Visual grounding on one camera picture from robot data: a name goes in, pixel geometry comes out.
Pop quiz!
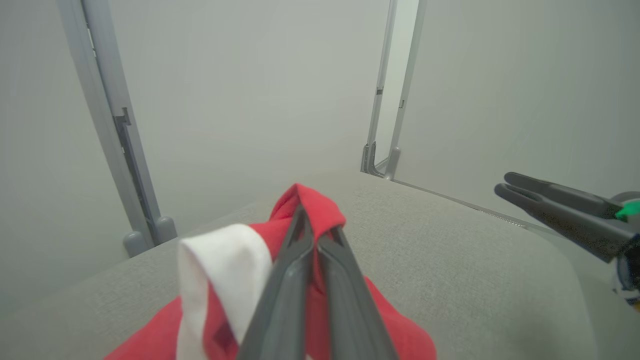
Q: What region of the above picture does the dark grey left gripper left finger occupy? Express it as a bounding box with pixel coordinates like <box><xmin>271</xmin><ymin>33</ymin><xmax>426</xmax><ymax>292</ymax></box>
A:
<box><xmin>236</xmin><ymin>204</ymin><xmax>315</xmax><ymax>360</ymax></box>

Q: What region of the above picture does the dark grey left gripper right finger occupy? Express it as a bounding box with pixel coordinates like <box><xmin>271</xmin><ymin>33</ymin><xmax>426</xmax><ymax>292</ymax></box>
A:
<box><xmin>317</xmin><ymin>226</ymin><xmax>401</xmax><ymax>360</ymax></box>

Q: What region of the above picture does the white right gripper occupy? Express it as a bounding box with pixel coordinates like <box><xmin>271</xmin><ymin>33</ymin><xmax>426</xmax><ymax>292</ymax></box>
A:
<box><xmin>495</xmin><ymin>172</ymin><xmax>640</xmax><ymax>263</ymax></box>

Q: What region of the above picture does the red white basketball jersey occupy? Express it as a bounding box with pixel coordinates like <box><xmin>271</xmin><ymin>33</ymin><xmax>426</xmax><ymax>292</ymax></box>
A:
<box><xmin>104</xmin><ymin>183</ymin><xmax>438</xmax><ymax>360</ymax></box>

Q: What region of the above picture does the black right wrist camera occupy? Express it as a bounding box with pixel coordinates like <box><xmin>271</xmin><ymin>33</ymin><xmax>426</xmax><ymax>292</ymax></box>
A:
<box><xmin>612</xmin><ymin>247</ymin><xmax>640</xmax><ymax>311</ymax></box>

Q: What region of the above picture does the grey partition corner post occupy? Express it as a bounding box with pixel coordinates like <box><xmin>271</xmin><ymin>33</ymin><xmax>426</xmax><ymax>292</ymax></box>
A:
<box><xmin>360</xmin><ymin>0</ymin><xmax>428</xmax><ymax>182</ymax></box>

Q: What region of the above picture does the grey double partition post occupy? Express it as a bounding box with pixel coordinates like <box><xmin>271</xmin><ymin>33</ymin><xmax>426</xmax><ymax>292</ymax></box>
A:
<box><xmin>56</xmin><ymin>0</ymin><xmax>178</xmax><ymax>258</ymax></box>

